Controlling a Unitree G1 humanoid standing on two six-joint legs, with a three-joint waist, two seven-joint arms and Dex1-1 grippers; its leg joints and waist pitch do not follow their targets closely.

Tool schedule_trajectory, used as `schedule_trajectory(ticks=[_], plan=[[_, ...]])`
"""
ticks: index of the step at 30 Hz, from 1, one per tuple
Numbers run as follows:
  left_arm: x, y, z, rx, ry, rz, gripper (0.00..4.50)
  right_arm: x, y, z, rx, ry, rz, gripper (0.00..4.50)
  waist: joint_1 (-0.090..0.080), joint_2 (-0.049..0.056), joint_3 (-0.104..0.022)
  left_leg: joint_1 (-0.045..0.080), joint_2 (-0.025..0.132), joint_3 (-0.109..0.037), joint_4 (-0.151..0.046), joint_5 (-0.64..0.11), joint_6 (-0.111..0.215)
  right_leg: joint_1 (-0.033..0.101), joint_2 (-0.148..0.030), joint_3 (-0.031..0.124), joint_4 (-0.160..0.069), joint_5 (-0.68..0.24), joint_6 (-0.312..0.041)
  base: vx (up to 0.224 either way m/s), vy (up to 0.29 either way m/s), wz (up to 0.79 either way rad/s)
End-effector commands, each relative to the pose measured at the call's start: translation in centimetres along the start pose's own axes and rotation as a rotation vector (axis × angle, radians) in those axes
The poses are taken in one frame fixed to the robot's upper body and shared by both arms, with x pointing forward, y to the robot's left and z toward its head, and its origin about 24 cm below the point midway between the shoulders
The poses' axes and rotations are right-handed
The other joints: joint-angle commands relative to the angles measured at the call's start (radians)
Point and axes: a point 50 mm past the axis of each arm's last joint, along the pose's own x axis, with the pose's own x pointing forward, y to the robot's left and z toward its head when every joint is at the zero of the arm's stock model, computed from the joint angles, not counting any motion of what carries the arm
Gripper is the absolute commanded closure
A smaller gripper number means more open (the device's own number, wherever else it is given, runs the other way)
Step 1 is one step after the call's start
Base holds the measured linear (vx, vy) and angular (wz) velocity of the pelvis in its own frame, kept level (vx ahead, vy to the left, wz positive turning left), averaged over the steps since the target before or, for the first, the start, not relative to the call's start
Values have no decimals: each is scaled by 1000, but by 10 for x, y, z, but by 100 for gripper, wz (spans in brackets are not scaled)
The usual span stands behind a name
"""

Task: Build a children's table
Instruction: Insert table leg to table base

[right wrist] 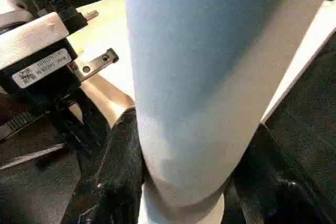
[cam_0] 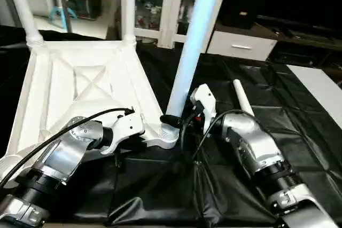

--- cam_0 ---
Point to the white plastic table leg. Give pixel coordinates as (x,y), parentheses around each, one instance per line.
(195,41)
(21,9)
(129,4)
(243,97)

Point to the white plastic table top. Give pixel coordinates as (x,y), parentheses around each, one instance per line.
(69,84)

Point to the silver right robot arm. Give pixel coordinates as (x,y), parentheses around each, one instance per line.
(256,148)

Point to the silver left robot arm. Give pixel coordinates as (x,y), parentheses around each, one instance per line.
(59,158)

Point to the black work mat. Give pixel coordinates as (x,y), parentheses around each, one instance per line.
(160,190)

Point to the white drawer unit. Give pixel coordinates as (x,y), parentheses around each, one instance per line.
(240,46)

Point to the white glass door cabinet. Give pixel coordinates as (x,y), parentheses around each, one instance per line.
(165,6)

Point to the teal stand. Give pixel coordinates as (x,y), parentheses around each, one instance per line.
(61,9)

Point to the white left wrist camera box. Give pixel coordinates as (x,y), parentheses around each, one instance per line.
(125,129)

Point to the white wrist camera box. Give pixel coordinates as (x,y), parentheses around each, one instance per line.
(125,129)
(204,105)

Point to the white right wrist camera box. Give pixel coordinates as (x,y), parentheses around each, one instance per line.
(204,105)

